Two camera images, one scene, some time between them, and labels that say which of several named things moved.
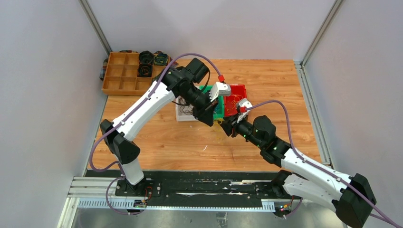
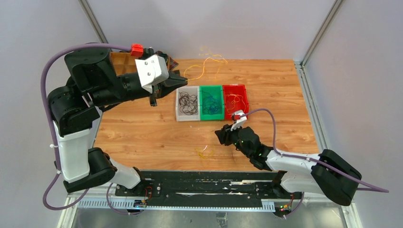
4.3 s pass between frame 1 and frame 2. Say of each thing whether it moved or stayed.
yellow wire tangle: moved
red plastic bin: stayed
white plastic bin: stayed
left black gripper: moved
